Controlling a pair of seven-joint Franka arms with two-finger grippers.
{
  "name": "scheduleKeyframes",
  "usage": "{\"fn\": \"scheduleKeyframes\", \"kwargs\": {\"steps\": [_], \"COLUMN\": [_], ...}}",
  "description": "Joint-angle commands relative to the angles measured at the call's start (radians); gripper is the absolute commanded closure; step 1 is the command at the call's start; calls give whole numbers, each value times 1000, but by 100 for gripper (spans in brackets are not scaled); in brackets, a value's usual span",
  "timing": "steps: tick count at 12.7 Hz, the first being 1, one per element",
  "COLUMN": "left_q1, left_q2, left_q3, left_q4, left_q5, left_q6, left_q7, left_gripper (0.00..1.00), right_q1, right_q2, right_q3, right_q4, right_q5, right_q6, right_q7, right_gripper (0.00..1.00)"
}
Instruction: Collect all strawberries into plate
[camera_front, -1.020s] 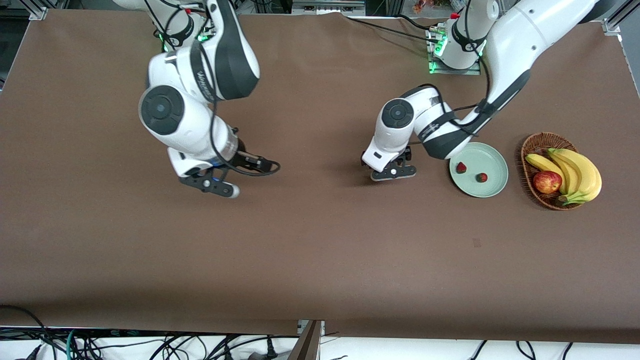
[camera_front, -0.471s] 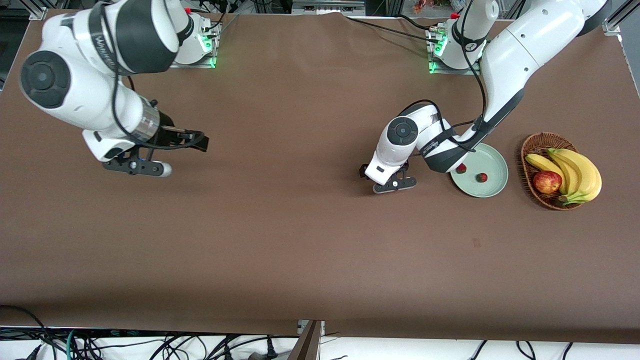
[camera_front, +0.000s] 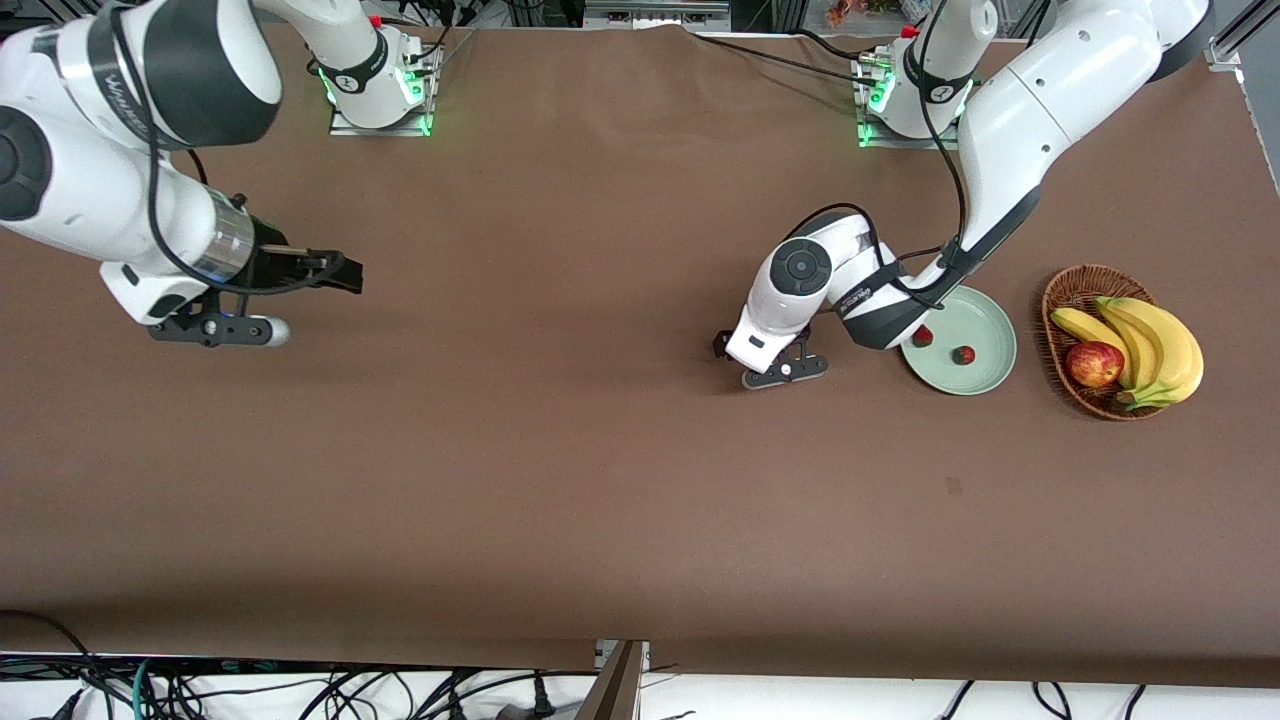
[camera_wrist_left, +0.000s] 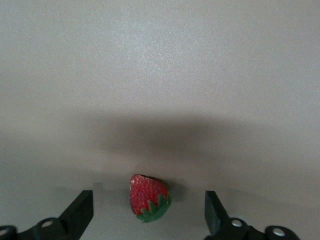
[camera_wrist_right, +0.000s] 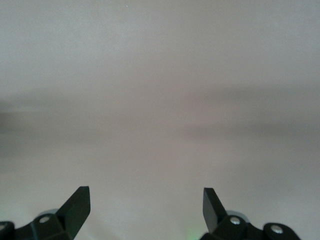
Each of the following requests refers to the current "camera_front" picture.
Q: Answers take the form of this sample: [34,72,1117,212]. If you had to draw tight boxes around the mint green round plate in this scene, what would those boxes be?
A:
[900,285,1018,397]

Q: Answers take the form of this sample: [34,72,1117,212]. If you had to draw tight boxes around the brown table cover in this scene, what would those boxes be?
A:
[0,18,1280,691]

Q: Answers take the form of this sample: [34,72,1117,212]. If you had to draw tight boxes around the red apple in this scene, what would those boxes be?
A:
[1065,341,1126,389]

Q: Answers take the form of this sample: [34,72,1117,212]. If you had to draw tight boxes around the brown wicker basket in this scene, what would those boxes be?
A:
[1041,264,1171,422]

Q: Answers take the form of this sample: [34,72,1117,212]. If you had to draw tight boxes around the yellow banana bunch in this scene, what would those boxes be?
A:
[1049,296,1205,412]

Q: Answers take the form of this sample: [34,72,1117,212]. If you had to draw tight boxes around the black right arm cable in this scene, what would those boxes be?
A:
[105,5,346,298]

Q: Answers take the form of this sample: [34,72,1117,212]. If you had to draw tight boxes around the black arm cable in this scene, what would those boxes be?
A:
[105,5,346,298]
[712,0,1051,359]

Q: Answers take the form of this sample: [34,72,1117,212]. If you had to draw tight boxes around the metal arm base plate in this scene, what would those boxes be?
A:
[853,50,966,151]
[328,45,442,138]

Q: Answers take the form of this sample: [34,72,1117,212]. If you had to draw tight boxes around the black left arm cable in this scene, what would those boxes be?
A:
[712,0,1051,359]

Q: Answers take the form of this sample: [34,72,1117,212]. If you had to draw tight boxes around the black cable on table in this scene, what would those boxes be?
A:
[690,33,881,86]

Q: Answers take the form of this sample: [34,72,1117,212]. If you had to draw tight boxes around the brown wooden post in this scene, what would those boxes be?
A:
[575,640,646,720]

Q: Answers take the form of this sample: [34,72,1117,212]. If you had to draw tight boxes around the black floor cable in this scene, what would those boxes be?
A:
[0,610,116,720]

